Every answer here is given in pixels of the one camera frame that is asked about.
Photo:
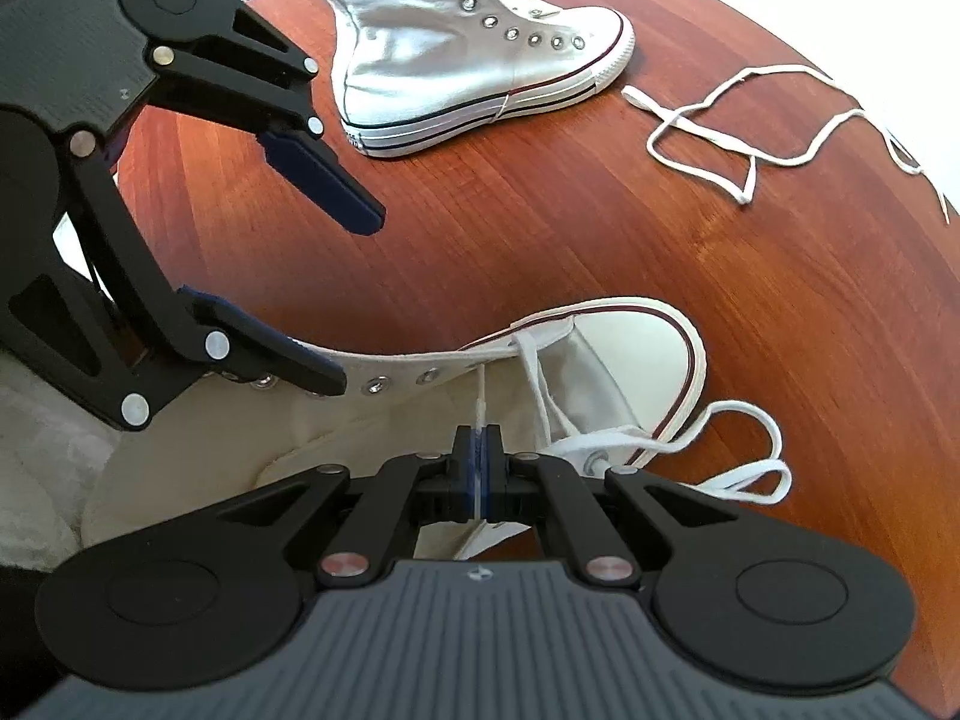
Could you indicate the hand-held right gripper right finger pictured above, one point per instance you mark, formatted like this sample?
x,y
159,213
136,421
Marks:
x,y
496,465

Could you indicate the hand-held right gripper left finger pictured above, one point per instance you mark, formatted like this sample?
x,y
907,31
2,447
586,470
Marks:
x,y
463,465

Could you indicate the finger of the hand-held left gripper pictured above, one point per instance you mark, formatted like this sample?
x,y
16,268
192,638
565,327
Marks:
x,y
292,367
330,187

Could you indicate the white threaded shoelace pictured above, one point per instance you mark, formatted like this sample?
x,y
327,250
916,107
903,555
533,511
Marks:
x,y
536,382

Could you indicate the cream high-top canvas shoe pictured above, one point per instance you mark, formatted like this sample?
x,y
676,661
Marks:
x,y
360,435

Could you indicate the white unlaced high-top shoe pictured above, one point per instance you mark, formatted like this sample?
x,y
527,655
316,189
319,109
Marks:
x,y
405,67

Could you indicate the loose white shoelace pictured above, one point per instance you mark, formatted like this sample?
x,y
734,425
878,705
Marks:
x,y
636,97

